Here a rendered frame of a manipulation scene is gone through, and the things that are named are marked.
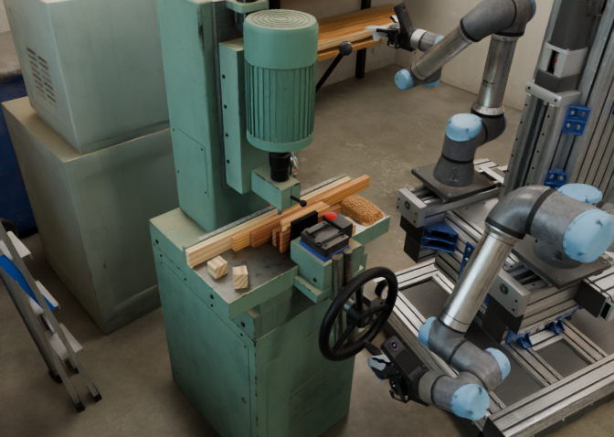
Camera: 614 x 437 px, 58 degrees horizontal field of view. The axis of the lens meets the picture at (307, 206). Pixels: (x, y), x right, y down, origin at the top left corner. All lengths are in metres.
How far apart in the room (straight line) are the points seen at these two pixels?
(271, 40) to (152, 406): 1.56
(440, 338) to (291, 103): 0.67
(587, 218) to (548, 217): 0.07
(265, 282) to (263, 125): 0.40
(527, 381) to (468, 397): 1.00
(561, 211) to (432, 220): 0.86
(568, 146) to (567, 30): 0.37
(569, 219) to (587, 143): 0.65
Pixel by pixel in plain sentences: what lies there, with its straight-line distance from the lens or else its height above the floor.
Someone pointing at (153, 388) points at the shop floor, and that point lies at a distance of 2.43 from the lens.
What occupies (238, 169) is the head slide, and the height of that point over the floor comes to 1.08.
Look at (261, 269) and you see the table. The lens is 1.50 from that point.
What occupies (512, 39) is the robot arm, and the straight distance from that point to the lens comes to 2.03.
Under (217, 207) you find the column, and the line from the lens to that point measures 1.71.
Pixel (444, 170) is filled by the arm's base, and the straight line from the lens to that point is 2.08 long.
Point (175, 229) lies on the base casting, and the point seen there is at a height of 0.80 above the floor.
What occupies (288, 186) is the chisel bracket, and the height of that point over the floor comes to 1.07.
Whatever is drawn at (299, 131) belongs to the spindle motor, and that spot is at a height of 1.25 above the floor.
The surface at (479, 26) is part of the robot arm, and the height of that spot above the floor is 1.38.
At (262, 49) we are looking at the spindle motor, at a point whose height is 1.46.
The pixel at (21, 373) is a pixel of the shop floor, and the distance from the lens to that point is 2.64.
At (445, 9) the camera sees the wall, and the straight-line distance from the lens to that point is 5.19.
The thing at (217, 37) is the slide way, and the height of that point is 1.43.
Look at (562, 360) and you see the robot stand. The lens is 2.44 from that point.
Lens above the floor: 1.88
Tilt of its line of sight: 34 degrees down
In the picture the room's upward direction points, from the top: 2 degrees clockwise
